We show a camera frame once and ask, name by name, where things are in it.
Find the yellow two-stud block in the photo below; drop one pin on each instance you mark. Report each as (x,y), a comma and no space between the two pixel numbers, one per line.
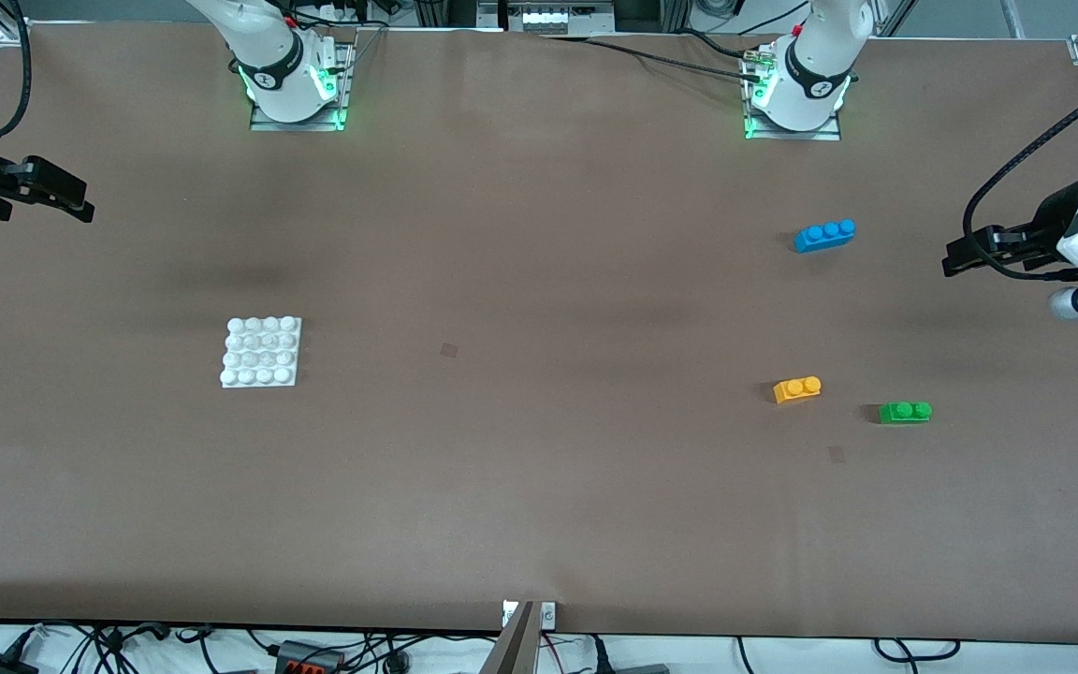
(796,390)

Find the white studded base plate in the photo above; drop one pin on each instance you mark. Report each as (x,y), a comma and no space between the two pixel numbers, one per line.
(260,352)

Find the blue three-stud block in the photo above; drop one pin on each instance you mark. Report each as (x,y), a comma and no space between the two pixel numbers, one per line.
(824,237)

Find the green two-stud block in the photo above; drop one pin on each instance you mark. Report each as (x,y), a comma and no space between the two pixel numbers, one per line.
(904,413)

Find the white power strip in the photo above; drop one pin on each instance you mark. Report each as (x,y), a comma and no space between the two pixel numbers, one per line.
(548,17)

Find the black adapter with red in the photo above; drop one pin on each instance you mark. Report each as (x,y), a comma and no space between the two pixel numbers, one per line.
(310,655)

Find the small metal edge bracket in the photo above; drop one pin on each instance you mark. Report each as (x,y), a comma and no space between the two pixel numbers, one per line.
(548,614)

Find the brown slanted post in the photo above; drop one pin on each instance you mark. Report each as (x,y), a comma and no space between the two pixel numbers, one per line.
(513,651)

